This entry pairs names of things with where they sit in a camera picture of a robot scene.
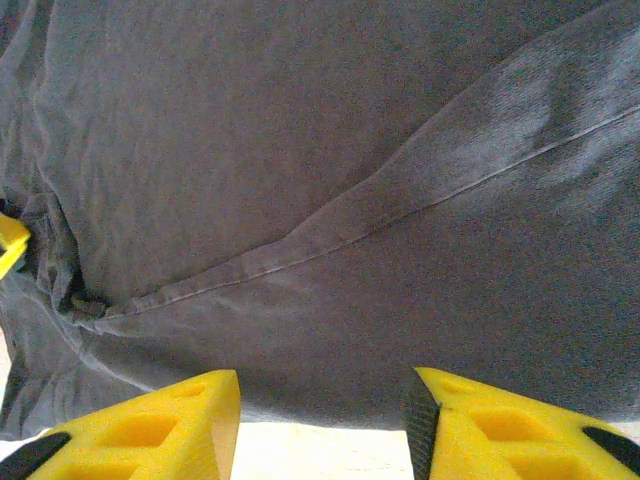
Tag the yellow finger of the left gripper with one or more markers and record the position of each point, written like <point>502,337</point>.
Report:
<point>11,242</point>

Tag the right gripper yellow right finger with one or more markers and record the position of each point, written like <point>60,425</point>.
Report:
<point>500,440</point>

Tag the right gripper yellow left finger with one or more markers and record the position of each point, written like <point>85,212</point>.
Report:
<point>165,435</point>

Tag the dark grey t-shirt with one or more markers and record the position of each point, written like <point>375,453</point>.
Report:
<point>300,150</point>

